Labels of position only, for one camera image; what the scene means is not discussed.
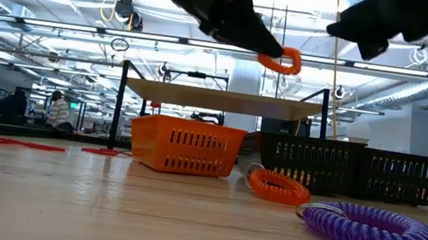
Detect orange coil wristband keychain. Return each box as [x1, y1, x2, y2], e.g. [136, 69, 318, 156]
[255, 42, 305, 77]
[242, 161, 315, 209]

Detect black plastic basket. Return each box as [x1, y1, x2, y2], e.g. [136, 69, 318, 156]
[251, 129, 368, 201]
[352, 145, 428, 209]

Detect orange plastic basket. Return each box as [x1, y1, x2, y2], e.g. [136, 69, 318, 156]
[124, 110, 250, 183]

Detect red rubber band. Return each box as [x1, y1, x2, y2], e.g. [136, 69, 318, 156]
[0, 136, 67, 158]
[80, 144, 133, 159]

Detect purple coil wristband keychain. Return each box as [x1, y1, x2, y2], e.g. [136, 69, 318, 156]
[290, 195, 428, 240]

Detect wooden riser shelf black legs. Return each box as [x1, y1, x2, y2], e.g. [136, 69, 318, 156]
[113, 59, 334, 144]

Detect long ceiling light bar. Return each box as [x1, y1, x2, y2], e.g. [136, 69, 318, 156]
[0, 13, 428, 80]

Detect person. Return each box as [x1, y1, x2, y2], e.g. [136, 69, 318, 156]
[44, 89, 78, 132]
[0, 85, 30, 127]

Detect yellow hanging cable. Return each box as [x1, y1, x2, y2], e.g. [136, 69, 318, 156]
[316, 0, 357, 142]

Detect hanging black wire loop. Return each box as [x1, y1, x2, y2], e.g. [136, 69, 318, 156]
[109, 36, 131, 55]

